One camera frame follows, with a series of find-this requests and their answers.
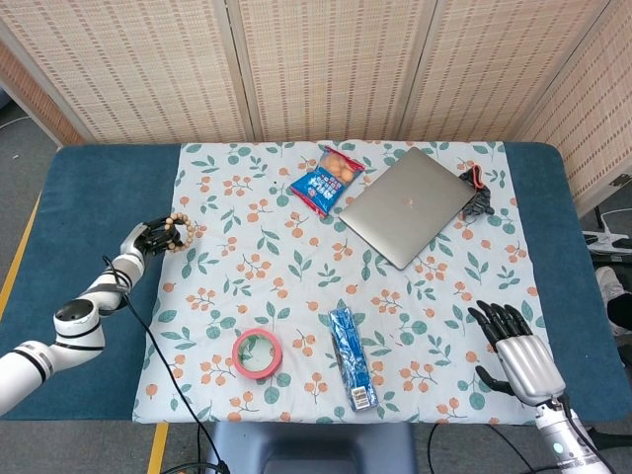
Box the black glove with orange band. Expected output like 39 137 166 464
456 165 497 221

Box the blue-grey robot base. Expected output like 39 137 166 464
211 422 419 474

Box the woven bamboo folding screen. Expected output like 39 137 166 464
0 0 632 218

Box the white stand base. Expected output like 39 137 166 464
581 205 632 256

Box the floral tablecloth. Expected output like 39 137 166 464
131 141 562 426

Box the red tape roll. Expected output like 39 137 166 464
231 328 284 380

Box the blue snack bag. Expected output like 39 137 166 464
289 145 366 218

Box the white shoe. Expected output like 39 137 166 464
594 266 632 340

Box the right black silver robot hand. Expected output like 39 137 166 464
467 300 568 407

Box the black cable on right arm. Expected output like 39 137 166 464
427 392 616 474

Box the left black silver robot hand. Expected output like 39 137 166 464
120 215 187 258

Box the wooden bead bracelet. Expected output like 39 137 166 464
162 211 198 254

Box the blue cookie box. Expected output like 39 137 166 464
329 306 379 412

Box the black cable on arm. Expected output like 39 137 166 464
427 392 616 474
102 255 229 474

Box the grey laptop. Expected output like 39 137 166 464
338 146 476 271

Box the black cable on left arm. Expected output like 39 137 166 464
102 255 229 474

